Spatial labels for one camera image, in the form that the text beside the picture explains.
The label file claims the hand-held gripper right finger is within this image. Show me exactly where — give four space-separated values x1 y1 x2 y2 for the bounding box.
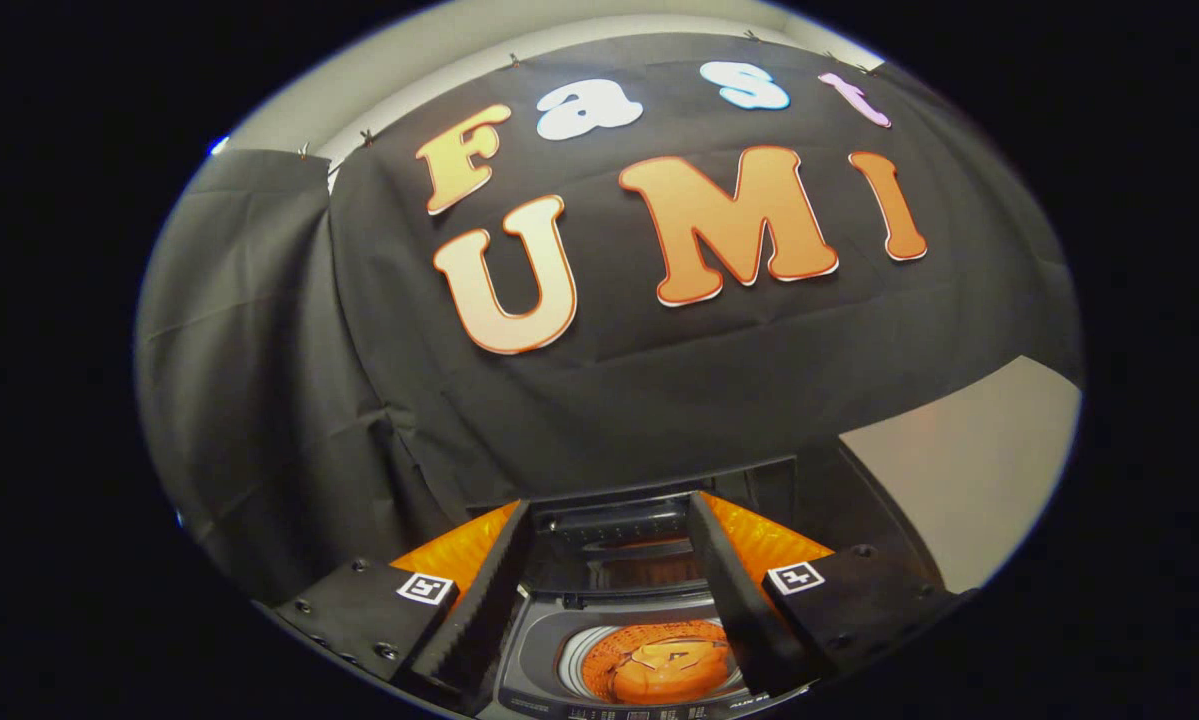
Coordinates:
686 492 975 701

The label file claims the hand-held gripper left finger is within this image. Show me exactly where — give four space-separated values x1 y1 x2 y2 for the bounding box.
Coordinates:
264 500 537 701

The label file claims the yellow polo shirt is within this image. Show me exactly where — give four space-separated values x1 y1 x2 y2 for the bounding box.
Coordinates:
607 638 740 705

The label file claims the black backdrop cloth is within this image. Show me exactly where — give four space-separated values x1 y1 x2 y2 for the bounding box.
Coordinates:
137 32 1085 603

